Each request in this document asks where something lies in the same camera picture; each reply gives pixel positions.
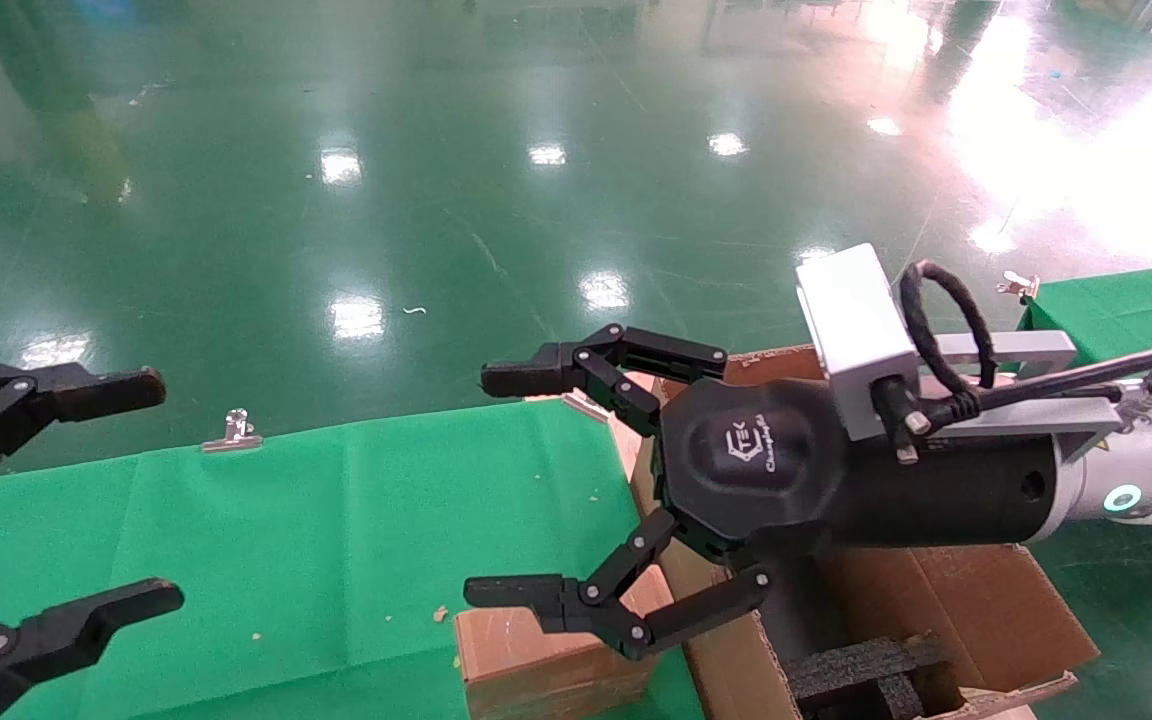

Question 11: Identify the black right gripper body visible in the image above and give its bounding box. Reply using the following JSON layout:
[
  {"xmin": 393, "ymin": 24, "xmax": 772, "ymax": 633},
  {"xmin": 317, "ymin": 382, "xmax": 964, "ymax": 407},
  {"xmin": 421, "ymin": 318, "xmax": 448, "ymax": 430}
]
[{"xmin": 651, "ymin": 378, "xmax": 1077, "ymax": 561}]

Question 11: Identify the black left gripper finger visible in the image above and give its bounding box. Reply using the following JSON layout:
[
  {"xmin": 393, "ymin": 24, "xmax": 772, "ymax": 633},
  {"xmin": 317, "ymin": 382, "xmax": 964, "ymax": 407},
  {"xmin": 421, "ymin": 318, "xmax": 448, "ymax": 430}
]
[
  {"xmin": 0, "ymin": 360, "xmax": 168, "ymax": 498},
  {"xmin": 0, "ymin": 577, "xmax": 186, "ymax": 720}
]

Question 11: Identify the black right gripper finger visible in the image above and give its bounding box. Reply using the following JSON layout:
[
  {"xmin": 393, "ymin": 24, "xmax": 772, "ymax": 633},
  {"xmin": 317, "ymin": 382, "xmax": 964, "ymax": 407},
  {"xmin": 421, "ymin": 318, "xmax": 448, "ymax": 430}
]
[
  {"xmin": 481, "ymin": 323, "xmax": 729, "ymax": 438},
  {"xmin": 463, "ymin": 508, "xmax": 773, "ymax": 662}
]

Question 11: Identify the black foam insert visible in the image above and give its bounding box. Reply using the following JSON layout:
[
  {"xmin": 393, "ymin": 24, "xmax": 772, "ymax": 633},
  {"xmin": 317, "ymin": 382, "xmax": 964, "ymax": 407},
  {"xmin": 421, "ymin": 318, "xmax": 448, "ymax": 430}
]
[{"xmin": 786, "ymin": 632, "xmax": 967, "ymax": 720}]

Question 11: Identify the green cloth covered table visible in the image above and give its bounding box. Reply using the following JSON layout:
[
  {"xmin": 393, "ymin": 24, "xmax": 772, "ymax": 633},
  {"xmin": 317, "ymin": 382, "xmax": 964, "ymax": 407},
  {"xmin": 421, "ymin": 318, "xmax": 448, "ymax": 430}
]
[{"xmin": 1019, "ymin": 262, "xmax": 1152, "ymax": 376}]

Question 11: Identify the large open cardboard carton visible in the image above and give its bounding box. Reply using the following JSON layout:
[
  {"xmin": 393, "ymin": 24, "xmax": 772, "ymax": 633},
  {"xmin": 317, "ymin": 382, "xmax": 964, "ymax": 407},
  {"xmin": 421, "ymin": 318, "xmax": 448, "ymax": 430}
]
[{"xmin": 611, "ymin": 345, "xmax": 1102, "ymax": 720}]

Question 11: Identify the green table cloth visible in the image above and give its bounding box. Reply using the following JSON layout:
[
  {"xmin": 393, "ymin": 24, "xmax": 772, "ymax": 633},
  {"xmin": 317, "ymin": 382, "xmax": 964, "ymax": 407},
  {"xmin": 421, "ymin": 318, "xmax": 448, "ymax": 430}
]
[{"xmin": 0, "ymin": 400, "xmax": 707, "ymax": 720}]

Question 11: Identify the small taped cardboard box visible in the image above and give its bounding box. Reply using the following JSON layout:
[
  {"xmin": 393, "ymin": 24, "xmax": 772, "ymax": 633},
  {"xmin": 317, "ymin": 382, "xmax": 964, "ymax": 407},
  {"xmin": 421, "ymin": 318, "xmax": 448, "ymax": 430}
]
[{"xmin": 454, "ymin": 565, "xmax": 682, "ymax": 720}]

